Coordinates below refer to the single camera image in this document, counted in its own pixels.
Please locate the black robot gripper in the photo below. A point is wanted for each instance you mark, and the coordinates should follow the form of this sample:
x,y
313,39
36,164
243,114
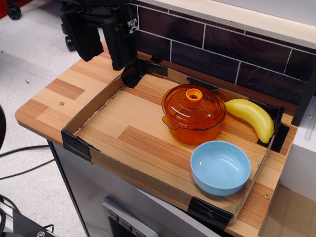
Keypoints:
x,y
119,29

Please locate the orange transparent pot lid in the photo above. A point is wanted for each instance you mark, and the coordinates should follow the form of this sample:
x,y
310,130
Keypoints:
x,y
192,107

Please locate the orange transparent pot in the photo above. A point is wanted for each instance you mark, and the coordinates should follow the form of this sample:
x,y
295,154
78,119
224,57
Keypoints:
x,y
196,137

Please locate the black office chair base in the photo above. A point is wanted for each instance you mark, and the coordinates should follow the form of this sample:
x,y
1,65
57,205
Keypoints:
x,y
71,43

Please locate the taped cardboard fence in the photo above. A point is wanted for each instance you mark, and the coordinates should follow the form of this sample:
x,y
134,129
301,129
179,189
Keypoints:
x,y
121,130

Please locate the black caster wheel top left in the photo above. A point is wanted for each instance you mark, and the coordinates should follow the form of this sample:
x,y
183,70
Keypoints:
x,y
13,10

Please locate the yellow plastic banana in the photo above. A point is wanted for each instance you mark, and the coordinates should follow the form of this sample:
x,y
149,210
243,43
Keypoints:
x,y
255,115

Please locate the light blue bowl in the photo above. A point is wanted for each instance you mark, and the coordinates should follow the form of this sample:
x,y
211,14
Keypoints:
x,y
220,168

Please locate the black equipment bottom left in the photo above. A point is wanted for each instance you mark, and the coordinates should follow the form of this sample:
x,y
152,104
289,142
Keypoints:
x,y
14,224

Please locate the black vertical post right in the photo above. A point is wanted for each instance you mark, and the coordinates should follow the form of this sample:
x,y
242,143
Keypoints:
x,y
305,99

